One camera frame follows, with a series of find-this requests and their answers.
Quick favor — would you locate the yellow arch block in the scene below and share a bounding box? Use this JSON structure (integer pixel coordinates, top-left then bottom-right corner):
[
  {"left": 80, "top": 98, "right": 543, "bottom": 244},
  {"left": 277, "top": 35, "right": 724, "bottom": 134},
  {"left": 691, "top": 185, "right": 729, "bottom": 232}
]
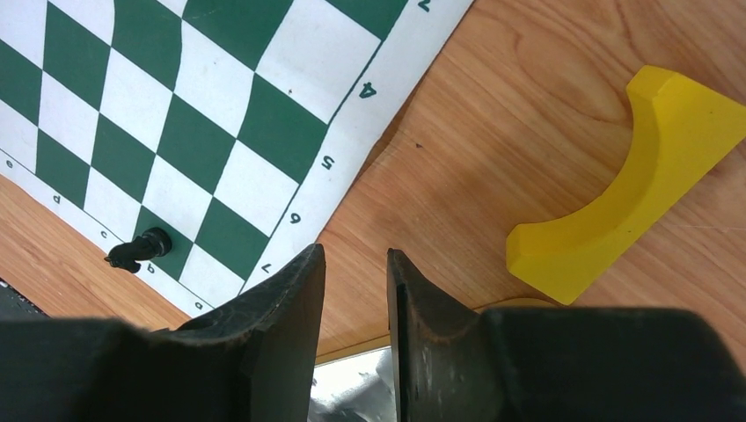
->
[{"left": 506, "top": 65, "right": 745, "bottom": 305}]

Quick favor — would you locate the green white chess board mat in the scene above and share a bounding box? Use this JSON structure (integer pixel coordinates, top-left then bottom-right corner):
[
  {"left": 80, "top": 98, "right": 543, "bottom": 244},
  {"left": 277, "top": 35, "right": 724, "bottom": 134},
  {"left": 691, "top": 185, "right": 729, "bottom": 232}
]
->
[{"left": 1, "top": 1, "right": 470, "bottom": 317}]

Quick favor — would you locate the black knight chess piece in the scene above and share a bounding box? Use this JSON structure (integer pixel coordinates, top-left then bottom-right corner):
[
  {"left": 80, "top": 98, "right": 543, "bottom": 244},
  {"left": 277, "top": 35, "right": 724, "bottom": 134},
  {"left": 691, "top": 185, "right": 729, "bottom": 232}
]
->
[{"left": 104, "top": 228, "right": 172, "bottom": 273}]

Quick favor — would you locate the silver tin lid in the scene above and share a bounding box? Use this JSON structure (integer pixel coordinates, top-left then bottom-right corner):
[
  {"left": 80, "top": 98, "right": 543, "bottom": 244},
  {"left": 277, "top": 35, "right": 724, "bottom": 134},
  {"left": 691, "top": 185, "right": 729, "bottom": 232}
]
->
[{"left": 307, "top": 346, "right": 398, "bottom": 421}]

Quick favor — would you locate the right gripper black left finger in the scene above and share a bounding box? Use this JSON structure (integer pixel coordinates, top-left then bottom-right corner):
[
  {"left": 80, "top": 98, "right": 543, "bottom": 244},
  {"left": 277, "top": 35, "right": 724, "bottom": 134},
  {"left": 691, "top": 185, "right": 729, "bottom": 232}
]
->
[{"left": 1, "top": 244, "right": 325, "bottom": 421}]

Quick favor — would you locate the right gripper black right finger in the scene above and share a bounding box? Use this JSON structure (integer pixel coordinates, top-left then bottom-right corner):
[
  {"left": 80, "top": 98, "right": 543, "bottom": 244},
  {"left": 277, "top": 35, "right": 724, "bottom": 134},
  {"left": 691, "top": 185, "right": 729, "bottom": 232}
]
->
[{"left": 387, "top": 249, "right": 745, "bottom": 421}]

